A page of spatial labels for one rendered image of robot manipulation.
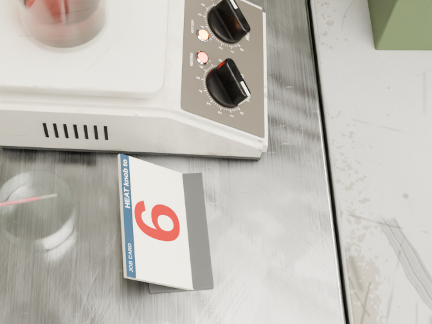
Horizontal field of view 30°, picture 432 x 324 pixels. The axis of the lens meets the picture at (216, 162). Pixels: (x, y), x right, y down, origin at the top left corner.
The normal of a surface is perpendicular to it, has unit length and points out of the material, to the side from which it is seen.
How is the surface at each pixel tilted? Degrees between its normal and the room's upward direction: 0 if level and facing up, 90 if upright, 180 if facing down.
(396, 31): 90
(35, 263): 0
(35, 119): 90
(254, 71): 30
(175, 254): 40
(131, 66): 0
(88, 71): 0
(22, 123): 90
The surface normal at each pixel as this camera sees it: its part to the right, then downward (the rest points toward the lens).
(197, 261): 0.07, -0.45
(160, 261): 0.69, -0.39
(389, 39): 0.04, 0.89
